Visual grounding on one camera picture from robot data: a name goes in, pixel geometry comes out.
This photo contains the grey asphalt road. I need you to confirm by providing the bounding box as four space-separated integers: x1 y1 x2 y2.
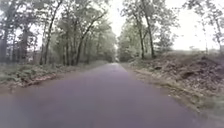
0 62 214 128

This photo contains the row of trees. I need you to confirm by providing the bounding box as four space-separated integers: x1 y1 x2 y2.
117 0 224 62
0 0 118 66

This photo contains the leaf-strewn grass verge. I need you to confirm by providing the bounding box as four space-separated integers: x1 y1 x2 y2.
0 59 110 94
120 49 224 122

